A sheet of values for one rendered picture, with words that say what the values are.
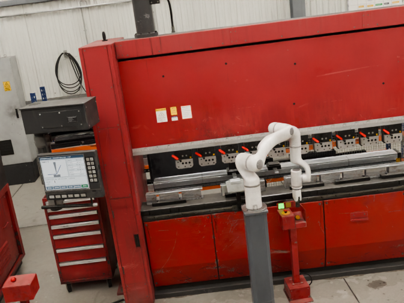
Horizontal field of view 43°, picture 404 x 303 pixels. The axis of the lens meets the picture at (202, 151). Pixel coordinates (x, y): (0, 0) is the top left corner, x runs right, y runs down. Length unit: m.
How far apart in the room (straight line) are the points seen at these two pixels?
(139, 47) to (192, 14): 4.36
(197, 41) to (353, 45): 1.26
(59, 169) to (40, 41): 5.05
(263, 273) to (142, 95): 1.72
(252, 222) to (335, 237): 1.10
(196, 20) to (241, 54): 4.32
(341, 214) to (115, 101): 2.16
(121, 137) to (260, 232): 1.32
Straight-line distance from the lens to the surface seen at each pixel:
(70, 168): 3.84
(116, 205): 4.33
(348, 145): 4.54
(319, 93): 4.38
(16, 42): 8.83
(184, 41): 4.17
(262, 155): 3.71
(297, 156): 4.07
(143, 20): 4.26
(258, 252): 3.95
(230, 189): 4.29
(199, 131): 4.31
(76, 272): 5.09
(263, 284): 4.09
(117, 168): 4.22
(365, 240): 4.80
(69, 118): 3.75
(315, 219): 4.59
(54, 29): 8.69
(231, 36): 4.18
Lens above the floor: 2.53
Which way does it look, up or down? 16 degrees down
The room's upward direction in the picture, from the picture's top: 7 degrees counter-clockwise
